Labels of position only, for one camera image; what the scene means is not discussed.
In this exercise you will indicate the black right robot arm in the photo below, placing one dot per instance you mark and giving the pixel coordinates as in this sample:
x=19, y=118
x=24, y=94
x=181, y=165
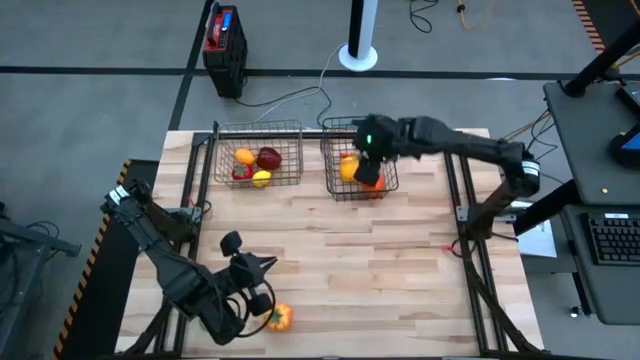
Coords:
x=465, y=142

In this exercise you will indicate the black monitor stand pole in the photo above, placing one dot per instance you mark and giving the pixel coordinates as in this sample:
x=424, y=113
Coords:
x=600, y=62

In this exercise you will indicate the black keyboard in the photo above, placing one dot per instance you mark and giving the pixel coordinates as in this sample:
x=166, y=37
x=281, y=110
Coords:
x=615, y=240

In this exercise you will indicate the white paper sheet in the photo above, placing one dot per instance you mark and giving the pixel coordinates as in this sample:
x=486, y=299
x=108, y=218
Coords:
x=537, y=242

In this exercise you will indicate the yellow lemon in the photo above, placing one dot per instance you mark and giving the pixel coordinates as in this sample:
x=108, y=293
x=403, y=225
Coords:
x=261, y=178

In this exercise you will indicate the monitor with blue screen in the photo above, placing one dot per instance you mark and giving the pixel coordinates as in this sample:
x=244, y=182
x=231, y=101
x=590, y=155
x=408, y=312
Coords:
x=625, y=150

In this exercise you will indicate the dark red apple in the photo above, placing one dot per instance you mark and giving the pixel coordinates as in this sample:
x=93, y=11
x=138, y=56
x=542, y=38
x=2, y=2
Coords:
x=269, y=158

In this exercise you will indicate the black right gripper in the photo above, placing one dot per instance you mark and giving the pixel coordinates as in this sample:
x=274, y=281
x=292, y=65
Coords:
x=380, y=140

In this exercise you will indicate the black white pole with base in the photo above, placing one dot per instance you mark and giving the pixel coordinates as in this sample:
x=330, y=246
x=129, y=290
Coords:
x=350, y=62

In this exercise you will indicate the black metal table frame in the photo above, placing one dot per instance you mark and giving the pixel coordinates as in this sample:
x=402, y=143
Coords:
x=315, y=135

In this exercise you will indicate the orange fruit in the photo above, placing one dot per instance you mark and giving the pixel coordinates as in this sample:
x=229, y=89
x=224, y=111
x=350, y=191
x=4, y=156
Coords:
x=245, y=157

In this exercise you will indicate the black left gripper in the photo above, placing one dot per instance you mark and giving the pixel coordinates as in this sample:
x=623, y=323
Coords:
x=240, y=272

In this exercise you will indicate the grey metal stand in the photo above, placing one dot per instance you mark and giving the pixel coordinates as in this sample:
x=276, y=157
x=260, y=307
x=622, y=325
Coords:
x=30, y=235

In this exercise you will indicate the orange carrot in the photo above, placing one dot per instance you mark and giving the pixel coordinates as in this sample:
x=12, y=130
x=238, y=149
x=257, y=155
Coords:
x=345, y=155

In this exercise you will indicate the red tomato with green top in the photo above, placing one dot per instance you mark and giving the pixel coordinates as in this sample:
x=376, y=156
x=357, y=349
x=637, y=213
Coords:
x=242, y=172

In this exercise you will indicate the grey desk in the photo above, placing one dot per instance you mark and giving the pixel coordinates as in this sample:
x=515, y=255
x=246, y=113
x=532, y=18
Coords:
x=585, y=150

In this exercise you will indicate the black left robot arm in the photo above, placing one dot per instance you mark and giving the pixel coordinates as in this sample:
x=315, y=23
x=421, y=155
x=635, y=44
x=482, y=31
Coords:
x=175, y=280

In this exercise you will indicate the black hazard-striped floor mat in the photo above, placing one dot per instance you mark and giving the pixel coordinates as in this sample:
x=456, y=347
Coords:
x=107, y=320

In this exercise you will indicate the orange bell pepper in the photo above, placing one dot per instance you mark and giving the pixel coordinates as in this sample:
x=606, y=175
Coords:
x=281, y=318

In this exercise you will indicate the red and black battery box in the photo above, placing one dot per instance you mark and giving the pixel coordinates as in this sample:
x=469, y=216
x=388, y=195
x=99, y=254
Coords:
x=227, y=65

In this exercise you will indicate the yellow bell pepper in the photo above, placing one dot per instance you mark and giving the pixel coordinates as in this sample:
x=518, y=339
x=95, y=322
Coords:
x=348, y=170

